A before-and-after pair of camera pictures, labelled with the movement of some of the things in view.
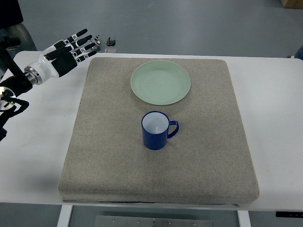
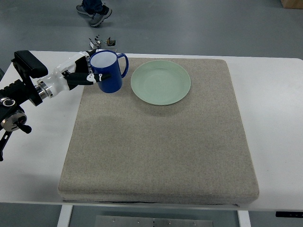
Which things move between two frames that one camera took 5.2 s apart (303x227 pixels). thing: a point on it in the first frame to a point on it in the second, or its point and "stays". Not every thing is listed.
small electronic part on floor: [111, 42] stays
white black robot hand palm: [58, 58] to [75, 71]
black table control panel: [288, 214] stays
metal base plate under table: [102, 221] stays
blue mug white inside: [155, 125] to [107, 62]
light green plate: [160, 82] stays
